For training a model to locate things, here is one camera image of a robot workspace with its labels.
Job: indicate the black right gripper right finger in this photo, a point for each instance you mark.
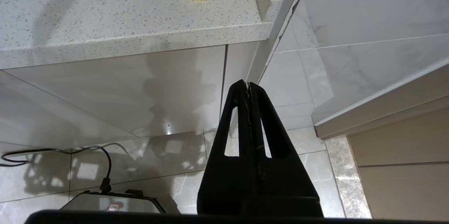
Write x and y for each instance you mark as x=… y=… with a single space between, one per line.
x=287 y=182

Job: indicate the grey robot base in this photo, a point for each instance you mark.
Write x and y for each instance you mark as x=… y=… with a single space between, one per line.
x=133 y=203

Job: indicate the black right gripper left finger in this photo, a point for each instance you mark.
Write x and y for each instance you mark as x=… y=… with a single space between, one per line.
x=228 y=182

